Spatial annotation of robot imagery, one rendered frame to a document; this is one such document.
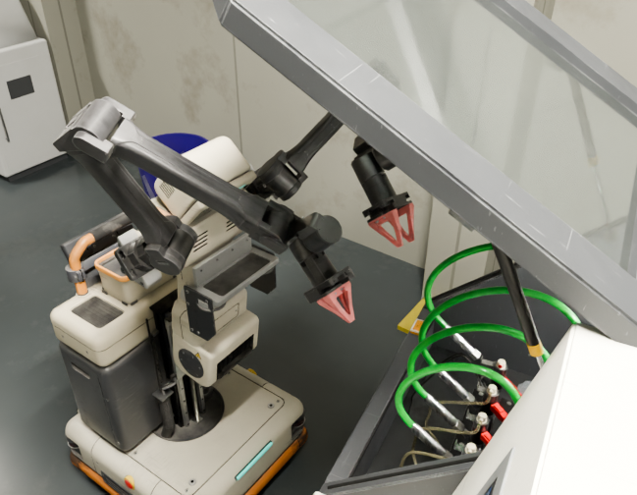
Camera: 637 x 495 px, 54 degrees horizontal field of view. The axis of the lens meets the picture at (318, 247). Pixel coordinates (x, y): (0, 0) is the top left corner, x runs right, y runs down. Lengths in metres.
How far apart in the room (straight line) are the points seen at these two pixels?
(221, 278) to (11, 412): 1.53
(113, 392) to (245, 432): 0.50
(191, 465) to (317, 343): 1.03
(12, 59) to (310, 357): 2.79
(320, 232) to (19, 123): 3.69
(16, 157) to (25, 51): 0.70
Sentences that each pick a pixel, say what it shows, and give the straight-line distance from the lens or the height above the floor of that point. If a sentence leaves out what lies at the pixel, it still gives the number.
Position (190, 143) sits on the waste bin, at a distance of 3.85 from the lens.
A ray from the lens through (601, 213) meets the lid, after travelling 0.98.
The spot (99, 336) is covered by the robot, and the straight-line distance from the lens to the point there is 1.97.
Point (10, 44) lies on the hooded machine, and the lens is 4.67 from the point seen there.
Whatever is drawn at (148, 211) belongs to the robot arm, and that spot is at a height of 1.37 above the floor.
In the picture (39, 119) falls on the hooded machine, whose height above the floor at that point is 0.36.
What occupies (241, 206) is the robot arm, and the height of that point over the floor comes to 1.45.
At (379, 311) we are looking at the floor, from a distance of 3.23.
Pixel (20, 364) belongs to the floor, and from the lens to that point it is 3.23.
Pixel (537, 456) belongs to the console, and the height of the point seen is 1.54.
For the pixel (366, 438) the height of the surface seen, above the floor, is 0.95.
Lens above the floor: 2.06
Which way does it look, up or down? 34 degrees down
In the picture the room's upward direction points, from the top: straight up
